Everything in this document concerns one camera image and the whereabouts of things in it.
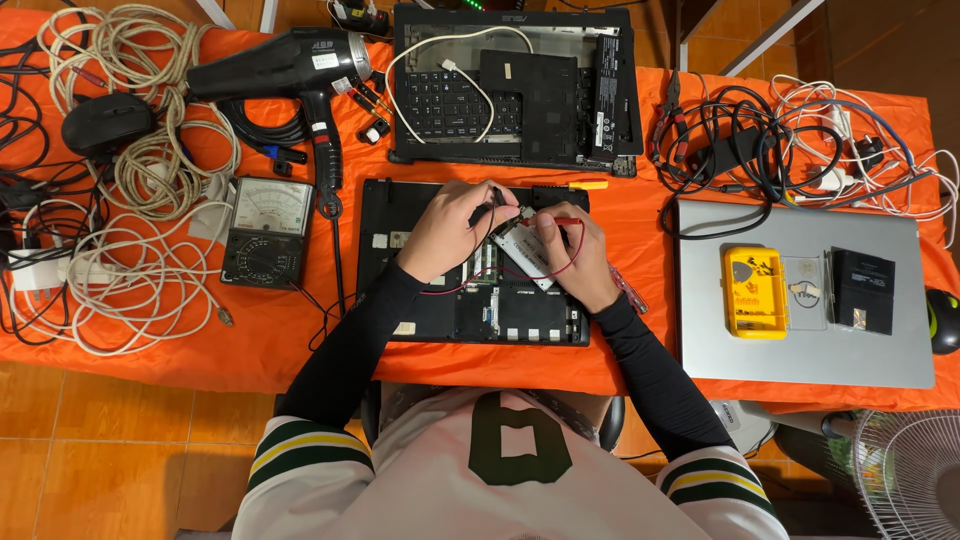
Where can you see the black laptop battery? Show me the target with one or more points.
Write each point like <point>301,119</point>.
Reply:
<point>611,90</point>

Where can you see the black computer mouse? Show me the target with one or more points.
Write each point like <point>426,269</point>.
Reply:
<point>109,121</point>

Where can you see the person's left hand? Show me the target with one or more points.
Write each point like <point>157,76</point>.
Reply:
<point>450,229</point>

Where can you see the red multimeter probe with lead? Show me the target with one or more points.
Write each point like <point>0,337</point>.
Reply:
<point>559,220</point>

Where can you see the white green-striped jersey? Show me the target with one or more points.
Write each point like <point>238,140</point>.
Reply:
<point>450,487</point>

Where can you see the black plug adapter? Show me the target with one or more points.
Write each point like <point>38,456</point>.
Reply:
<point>870,151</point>

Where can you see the black power strip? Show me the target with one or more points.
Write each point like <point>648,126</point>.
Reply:
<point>364,16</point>

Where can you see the white standing fan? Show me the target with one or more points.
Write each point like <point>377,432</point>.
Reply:
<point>911,480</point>

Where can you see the black mouse with green stripe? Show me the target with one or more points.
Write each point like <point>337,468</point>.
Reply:
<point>945,322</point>

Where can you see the black analog multimeter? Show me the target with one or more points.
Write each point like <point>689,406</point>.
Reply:
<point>268,232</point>

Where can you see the silver drive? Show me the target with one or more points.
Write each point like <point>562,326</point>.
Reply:
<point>521,251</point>

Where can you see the orange tablecloth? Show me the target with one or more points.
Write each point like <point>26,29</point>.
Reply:
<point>300,345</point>

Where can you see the white power adapter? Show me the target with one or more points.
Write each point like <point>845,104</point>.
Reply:
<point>34,271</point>

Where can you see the black hair dryer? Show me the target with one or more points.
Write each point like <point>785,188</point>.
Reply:
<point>277,67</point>

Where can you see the person's left fingers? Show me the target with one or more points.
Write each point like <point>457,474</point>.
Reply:
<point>484,199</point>

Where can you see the black disassembled laptop with keyboard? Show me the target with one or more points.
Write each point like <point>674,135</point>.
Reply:
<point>450,105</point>

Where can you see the red clear tester screwdriver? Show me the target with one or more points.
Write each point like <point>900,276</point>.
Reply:
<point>630,291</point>

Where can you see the yellow tool box clear lid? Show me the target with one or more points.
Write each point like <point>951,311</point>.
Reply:
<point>754,296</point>

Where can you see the black multimeter probe with lead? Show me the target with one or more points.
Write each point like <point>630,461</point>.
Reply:
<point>498,201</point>

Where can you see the black gold-tipped audio plugs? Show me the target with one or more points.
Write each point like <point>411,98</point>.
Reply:
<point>371,99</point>

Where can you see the black laptop cover panel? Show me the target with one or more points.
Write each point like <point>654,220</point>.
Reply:
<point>532,105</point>

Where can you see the silver closed laptop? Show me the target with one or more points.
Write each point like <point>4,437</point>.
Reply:
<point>810,360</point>

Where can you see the black opened laptop base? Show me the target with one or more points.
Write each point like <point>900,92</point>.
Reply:
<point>390,262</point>

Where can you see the green memory module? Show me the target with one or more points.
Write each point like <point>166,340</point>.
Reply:
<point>480,262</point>

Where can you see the black flat battery pack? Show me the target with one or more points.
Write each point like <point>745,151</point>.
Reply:
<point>862,289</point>

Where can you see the person's right hand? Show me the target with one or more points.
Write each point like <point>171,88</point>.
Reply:
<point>581,262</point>

